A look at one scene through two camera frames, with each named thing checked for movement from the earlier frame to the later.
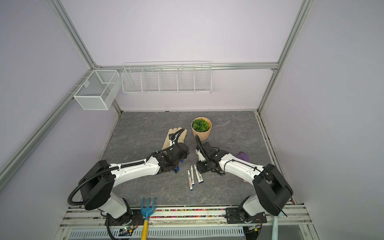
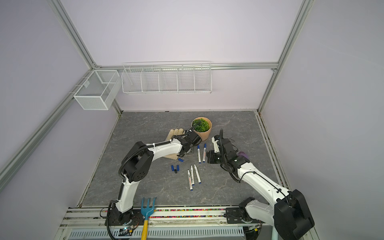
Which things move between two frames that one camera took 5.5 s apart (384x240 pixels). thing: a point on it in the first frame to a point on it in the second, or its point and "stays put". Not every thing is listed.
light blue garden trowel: (275, 231) stays put
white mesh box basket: (98, 91) stays put
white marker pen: (198, 176) stays put
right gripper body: (204, 166) to (215, 158)
